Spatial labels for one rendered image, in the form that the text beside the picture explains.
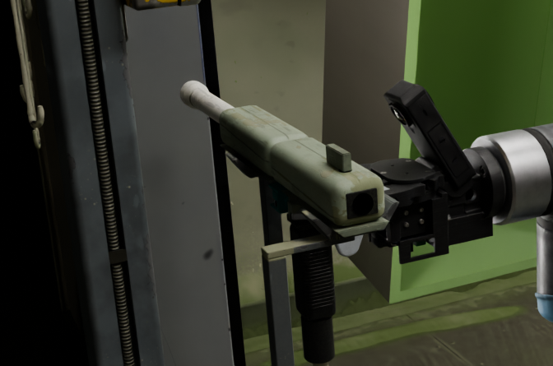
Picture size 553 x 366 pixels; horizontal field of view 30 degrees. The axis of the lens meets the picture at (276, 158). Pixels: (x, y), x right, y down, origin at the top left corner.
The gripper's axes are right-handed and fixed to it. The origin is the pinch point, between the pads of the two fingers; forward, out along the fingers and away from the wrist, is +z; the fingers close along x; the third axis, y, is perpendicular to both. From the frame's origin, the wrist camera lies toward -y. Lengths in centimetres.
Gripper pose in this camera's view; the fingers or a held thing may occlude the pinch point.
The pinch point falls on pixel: (295, 199)
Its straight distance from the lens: 95.0
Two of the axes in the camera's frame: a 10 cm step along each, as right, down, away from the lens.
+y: 0.8, 9.6, 2.8
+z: -9.3, 1.7, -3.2
